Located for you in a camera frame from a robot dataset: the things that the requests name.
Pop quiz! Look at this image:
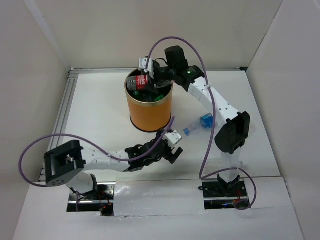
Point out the red label clear bottle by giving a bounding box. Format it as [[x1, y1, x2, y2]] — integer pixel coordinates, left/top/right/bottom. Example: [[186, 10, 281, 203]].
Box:
[[125, 75, 150, 91]]

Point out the small green bottle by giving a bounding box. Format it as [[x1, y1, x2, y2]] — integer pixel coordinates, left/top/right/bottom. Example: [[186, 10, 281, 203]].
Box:
[[152, 94, 165, 102]]

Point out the clear bottle blue-white cap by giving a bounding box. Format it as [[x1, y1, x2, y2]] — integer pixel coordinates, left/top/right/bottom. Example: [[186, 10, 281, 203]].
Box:
[[140, 91, 158, 103]]

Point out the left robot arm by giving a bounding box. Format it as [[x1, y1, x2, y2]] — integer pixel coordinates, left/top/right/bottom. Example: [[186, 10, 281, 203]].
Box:
[[44, 129, 183, 200]]

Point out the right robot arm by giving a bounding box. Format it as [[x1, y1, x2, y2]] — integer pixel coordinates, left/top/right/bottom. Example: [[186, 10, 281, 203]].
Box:
[[138, 45, 251, 196]]

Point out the orange cylindrical bin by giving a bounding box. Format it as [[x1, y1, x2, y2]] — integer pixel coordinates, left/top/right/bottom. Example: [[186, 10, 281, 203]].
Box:
[[124, 83, 174, 133]]

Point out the clear crushed label-less bottle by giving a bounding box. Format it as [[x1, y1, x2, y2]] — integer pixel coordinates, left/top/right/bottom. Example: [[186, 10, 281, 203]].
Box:
[[204, 159, 248, 174]]

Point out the blue label clear bottle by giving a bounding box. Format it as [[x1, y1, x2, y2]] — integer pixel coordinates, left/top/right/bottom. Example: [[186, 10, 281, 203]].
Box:
[[183, 113, 214, 136]]

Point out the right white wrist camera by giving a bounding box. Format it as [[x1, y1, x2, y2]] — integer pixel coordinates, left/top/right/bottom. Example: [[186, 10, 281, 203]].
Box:
[[138, 57, 154, 78]]

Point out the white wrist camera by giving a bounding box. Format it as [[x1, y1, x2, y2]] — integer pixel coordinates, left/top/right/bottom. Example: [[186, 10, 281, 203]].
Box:
[[162, 130, 182, 149], [138, 57, 154, 78]]

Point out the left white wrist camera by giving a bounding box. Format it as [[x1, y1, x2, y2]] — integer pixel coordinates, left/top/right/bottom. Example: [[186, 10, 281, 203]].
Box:
[[162, 130, 182, 149]]

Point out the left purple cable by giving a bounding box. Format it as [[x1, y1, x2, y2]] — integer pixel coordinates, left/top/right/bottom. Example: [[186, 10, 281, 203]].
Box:
[[19, 116, 176, 213]]

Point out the purple cable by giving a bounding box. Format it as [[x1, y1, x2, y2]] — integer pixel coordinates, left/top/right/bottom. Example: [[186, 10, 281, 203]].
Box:
[[147, 36, 258, 210], [19, 116, 176, 213]]

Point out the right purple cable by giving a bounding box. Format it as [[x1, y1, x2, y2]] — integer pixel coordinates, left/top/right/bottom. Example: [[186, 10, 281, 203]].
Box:
[[147, 36, 258, 210]]

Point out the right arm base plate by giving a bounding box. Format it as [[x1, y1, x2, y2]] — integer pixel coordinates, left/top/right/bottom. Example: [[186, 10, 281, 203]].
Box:
[[198, 180, 250, 210]]

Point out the aluminium frame rail back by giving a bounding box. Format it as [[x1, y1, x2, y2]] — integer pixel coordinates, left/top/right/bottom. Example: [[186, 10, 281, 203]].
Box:
[[68, 66, 247, 75]]

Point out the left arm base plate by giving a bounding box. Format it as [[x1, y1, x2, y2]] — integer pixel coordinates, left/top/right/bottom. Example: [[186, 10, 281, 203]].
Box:
[[66, 182, 116, 217]]

